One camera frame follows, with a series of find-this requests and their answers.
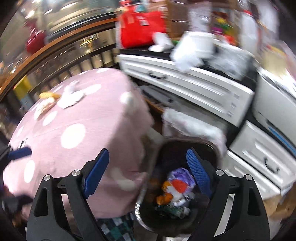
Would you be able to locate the clear plastic bag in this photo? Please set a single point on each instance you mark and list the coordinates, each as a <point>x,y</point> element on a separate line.
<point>231,60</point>

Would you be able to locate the orange peel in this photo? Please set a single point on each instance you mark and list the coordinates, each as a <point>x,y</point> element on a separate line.
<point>166,197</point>

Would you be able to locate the red tote bag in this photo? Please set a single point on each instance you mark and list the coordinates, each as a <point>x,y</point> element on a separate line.
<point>135,29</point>

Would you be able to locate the white plastic bag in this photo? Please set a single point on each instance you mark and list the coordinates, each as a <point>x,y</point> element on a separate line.
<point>71,95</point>

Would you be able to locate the dark brown trash bin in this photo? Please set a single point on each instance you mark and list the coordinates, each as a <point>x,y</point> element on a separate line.
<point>170,202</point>

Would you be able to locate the white lower drawer cabinet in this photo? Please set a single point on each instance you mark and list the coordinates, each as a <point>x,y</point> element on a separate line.
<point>256,153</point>

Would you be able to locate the orange foam fruit net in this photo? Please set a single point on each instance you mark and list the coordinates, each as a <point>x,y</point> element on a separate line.
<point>179,185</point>

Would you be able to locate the wooden curved railing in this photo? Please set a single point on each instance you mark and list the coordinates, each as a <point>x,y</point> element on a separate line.
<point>66,39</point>

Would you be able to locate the yellow foam fruit net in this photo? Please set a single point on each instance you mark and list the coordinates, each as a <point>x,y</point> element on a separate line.
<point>47,94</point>

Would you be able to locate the pink polka dot tablecloth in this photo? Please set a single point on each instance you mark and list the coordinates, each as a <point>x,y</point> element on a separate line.
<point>111,115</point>

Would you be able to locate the white printer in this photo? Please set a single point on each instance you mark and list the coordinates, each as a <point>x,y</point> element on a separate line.
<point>274,108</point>

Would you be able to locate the white drawer cabinet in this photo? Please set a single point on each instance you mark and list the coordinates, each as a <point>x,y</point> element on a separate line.
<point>256,153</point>
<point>219,95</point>

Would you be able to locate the white upper drawer cabinet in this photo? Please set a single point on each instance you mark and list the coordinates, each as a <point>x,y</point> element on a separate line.
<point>219,95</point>

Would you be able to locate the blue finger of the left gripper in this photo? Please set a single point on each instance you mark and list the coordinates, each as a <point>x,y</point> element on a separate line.
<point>19,153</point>

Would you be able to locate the white plastic jug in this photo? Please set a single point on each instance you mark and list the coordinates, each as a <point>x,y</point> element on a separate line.
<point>248,35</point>

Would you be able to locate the red ceramic vase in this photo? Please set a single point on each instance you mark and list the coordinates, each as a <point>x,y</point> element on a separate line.
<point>36,39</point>

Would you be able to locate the white paper bowl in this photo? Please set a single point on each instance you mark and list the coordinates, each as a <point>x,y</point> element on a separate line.
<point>161,41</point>

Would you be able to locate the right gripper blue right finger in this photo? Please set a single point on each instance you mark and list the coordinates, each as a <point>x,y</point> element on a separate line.
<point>201,176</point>

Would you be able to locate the purple wrapper in bin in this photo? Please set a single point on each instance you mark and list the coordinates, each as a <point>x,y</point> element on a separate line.
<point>183,175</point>

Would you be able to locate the white wrapper paper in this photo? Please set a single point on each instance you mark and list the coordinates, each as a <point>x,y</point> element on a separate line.
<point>44,106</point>

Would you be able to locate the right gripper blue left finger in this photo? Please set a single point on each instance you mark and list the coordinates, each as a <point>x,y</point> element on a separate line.
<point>93,172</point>

